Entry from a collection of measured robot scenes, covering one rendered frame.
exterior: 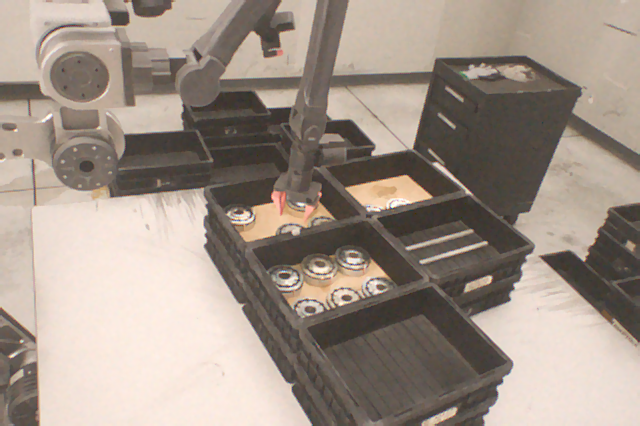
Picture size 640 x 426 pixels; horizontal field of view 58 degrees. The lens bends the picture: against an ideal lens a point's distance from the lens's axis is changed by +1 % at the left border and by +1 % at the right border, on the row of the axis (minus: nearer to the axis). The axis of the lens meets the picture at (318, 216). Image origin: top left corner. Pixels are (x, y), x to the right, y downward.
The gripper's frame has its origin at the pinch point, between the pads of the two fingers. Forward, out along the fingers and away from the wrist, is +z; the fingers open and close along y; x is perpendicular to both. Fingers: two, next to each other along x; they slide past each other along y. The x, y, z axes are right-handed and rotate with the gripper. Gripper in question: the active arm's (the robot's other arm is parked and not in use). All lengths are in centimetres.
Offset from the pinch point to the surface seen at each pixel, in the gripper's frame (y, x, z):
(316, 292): -9.4, -0.1, 23.0
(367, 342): -25.9, 12.1, 22.3
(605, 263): -121, -121, 70
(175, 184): 70, -76, 60
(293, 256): 0.0, -8.2, 20.2
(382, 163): -15, -65, 17
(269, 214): 13.9, -28.5, 24.2
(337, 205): -5.7, -35.7, 18.8
